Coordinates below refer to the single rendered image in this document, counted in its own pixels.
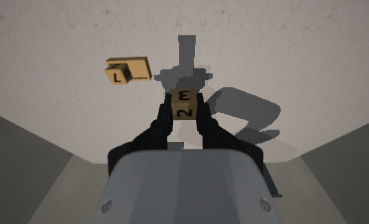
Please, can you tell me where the tan calendar cube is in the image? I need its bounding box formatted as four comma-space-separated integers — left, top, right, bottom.
104, 63, 132, 85
171, 89, 197, 120

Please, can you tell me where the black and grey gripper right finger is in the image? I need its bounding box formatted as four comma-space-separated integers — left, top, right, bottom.
196, 93, 264, 176

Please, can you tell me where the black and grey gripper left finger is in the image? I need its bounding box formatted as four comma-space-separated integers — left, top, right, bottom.
108, 94, 173, 177

